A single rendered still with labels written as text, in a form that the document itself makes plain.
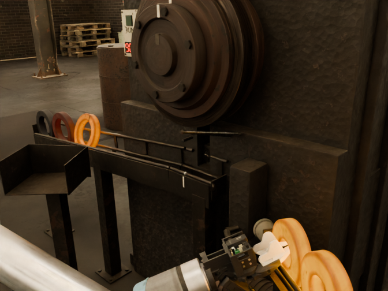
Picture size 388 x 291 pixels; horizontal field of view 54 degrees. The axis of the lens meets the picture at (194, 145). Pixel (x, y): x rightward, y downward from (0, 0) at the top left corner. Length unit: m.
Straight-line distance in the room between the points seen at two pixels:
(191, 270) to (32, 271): 0.32
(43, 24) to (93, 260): 6.47
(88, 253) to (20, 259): 1.43
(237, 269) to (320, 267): 0.19
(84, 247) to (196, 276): 1.46
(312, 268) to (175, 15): 0.71
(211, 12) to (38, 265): 0.74
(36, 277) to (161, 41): 0.68
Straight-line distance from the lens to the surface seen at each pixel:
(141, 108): 1.55
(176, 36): 1.10
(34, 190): 1.59
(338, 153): 1.08
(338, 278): 0.76
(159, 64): 1.14
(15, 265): 0.80
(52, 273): 0.78
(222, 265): 0.88
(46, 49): 8.18
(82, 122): 1.92
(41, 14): 8.15
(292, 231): 0.88
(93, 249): 2.25
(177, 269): 0.89
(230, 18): 1.06
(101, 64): 4.17
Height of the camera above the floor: 1.24
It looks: 20 degrees down
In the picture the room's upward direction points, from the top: 1 degrees counter-clockwise
